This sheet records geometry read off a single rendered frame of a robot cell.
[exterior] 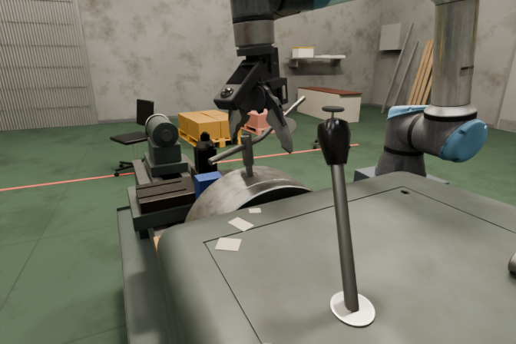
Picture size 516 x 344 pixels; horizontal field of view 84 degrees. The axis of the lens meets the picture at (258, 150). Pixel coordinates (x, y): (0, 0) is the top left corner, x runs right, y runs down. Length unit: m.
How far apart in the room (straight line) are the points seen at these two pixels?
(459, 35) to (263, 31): 0.47
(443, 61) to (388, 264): 0.59
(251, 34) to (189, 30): 7.59
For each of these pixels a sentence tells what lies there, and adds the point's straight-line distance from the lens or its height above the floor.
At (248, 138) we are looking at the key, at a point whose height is 1.32.
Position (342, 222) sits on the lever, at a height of 1.32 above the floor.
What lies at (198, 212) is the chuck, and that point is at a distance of 0.58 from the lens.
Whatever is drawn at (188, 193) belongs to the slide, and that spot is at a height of 0.97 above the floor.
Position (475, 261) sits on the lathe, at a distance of 0.40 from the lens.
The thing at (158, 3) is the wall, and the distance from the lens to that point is 8.11.
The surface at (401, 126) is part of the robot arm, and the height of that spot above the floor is 1.27.
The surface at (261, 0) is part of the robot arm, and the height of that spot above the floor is 1.55.
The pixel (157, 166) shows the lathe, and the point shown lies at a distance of 1.64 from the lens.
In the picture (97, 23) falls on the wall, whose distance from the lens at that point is 8.05.
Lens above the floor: 1.46
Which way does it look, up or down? 17 degrees down
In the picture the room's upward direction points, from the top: straight up
